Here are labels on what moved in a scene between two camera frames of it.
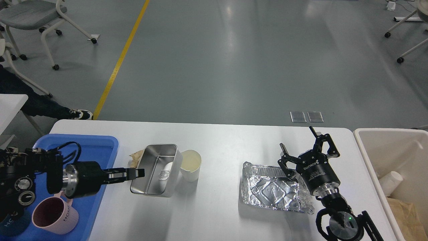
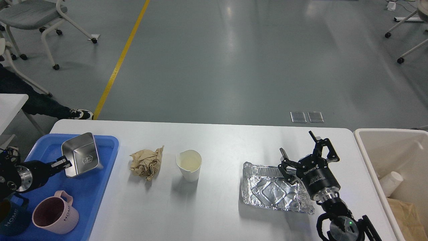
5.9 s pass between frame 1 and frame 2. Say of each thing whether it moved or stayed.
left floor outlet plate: stayed
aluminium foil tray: stayed
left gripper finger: moved
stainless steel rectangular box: moved
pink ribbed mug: stayed
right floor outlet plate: stayed
